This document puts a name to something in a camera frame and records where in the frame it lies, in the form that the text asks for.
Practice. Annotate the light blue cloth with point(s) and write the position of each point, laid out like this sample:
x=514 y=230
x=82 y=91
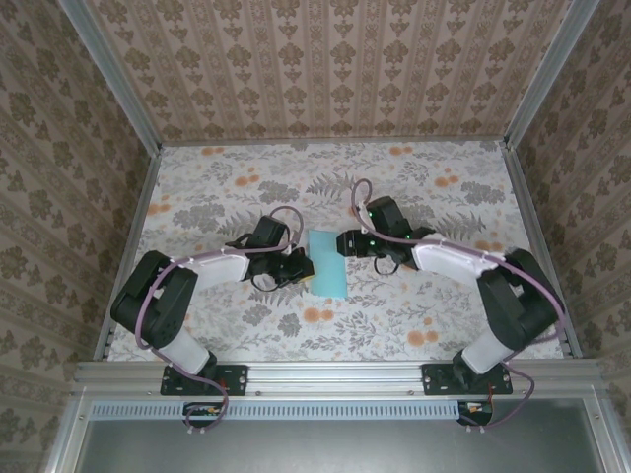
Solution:
x=329 y=266

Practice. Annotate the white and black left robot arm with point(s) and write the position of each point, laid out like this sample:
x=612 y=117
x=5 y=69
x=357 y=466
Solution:
x=158 y=305

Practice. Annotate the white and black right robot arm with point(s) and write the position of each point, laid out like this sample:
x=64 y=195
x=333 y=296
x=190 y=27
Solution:
x=517 y=305

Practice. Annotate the floral printed table cover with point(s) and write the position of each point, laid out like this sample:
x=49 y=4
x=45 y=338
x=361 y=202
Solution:
x=305 y=172

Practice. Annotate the small black connector board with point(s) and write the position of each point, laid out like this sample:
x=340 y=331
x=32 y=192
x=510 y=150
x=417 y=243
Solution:
x=202 y=410
x=475 y=409

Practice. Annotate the grey metal panel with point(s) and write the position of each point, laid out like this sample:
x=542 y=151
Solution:
x=335 y=448

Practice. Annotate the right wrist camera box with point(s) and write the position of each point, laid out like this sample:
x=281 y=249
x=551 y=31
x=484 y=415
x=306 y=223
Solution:
x=365 y=229

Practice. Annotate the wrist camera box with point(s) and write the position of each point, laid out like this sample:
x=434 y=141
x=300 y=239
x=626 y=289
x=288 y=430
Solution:
x=365 y=229
x=291 y=250

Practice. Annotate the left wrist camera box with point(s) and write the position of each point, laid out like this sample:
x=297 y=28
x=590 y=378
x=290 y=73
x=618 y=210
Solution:
x=291 y=250

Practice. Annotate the aluminium mounting rail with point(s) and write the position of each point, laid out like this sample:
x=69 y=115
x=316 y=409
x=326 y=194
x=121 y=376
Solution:
x=335 y=379

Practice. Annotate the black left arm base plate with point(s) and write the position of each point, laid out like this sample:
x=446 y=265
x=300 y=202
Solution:
x=236 y=379

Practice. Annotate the aluminium side rail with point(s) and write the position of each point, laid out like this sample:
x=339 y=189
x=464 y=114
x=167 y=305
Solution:
x=542 y=222
x=129 y=236

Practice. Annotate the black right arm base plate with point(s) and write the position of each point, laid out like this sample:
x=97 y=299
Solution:
x=439 y=379

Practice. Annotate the aluminium frame post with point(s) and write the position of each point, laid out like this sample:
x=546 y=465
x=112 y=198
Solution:
x=113 y=74
x=547 y=74

